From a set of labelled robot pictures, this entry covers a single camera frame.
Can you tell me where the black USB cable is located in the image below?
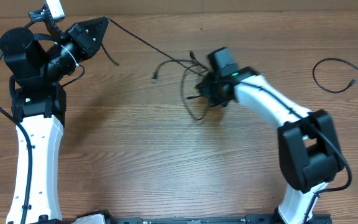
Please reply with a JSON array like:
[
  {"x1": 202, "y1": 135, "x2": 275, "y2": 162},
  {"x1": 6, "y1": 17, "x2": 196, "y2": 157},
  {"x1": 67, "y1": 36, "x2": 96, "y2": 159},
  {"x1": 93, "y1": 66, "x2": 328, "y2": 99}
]
[
  {"x1": 312, "y1": 30, "x2": 358, "y2": 106},
  {"x1": 100, "y1": 17, "x2": 208, "y2": 77},
  {"x1": 152, "y1": 51, "x2": 214, "y2": 121}
]

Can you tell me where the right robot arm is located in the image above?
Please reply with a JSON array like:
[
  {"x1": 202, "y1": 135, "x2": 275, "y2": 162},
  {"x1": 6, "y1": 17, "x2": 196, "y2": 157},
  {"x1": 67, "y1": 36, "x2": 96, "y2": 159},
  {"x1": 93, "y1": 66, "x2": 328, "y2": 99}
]
[{"x1": 196, "y1": 47, "x2": 348, "y2": 223}]

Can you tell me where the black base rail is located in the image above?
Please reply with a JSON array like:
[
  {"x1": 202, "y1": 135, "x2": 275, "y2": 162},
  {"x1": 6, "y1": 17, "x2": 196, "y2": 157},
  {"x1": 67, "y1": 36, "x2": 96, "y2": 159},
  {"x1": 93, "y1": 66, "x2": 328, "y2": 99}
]
[{"x1": 73, "y1": 211, "x2": 332, "y2": 224}]

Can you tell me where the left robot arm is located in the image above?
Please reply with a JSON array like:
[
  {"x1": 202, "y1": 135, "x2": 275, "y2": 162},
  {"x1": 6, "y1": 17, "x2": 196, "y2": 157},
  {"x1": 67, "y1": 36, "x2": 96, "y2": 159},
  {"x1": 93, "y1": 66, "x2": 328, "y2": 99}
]
[{"x1": 0, "y1": 17, "x2": 109, "y2": 223}]

